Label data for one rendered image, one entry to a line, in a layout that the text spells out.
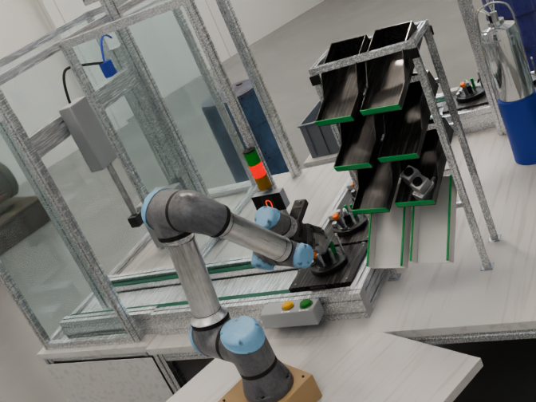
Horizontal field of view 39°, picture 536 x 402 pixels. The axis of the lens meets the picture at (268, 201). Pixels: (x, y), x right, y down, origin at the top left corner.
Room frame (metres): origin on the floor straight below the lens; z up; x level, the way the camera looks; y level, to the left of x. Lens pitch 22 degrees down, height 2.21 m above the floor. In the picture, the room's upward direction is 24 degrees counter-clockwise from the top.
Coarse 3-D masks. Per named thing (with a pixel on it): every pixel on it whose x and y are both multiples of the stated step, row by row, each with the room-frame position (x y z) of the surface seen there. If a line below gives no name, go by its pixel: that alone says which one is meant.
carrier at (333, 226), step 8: (344, 208) 2.56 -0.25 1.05; (328, 216) 2.69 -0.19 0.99; (344, 216) 2.55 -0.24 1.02; (352, 216) 2.60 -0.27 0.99; (360, 216) 2.57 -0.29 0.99; (328, 224) 2.66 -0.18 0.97; (336, 224) 2.57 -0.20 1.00; (352, 224) 2.53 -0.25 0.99; (360, 224) 2.50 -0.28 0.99; (328, 232) 2.60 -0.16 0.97; (336, 232) 2.53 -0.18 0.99; (344, 232) 2.50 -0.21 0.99; (352, 232) 2.49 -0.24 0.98; (360, 232) 2.48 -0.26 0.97; (336, 240) 2.51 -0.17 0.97; (344, 240) 2.48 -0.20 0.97; (352, 240) 2.45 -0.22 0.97; (360, 240) 2.43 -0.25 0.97
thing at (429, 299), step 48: (480, 144) 3.00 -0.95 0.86; (288, 192) 3.43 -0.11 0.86; (336, 192) 3.18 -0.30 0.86; (528, 192) 2.43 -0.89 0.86; (528, 240) 2.14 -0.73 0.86; (384, 288) 2.24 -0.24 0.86; (432, 288) 2.11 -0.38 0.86; (480, 288) 2.00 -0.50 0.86; (528, 288) 1.90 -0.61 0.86; (288, 336) 2.21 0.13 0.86
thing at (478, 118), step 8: (440, 96) 3.51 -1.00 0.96; (440, 104) 3.48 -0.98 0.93; (488, 104) 3.14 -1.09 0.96; (440, 112) 3.42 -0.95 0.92; (448, 112) 3.26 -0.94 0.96; (464, 112) 3.17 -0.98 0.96; (472, 112) 3.15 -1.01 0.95; (480, 112) 3.14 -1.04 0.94; (488, 112) 3.12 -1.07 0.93; (448, 120) 3.23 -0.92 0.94; (464, 120) 3.18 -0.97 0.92; (472, 120) 3.16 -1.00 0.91; (480, 120) 3.14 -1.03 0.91; (488, 120) 3.12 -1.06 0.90; (464, 128) 3.19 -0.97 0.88; (472, 128) 3.17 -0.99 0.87; (480, 128) 3.15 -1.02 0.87
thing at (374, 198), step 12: (372, 168) 2.29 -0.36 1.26; (384, 168) 2.25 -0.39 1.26; (396, 168) 2.18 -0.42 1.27; (360, 180) 2.25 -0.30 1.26; (372, 180) 2.24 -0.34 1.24; (384, 180) 2.21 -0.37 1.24; (396, 180) 2.17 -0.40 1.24; (360, 192) 2.23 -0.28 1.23; (372, 192) 2.20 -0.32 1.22; (384, 192) 2.17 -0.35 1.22; (360, 204) 2.20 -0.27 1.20; (372, 204) 2.16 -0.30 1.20; (384, 204) 2.13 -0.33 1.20
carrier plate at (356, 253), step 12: (348, 252) 2.38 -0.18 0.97; (360, 252) 2.34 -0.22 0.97; (348, 264) 2.30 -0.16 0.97; (360, 264) 2.28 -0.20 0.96; (300, 276) 2.36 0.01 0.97; (312, 276) 2.33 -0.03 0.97; (324, 276) 2.29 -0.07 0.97; (336, 276) 2.26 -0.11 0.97; (348, 276) 2.22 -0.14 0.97; (300, 288) 2.29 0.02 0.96
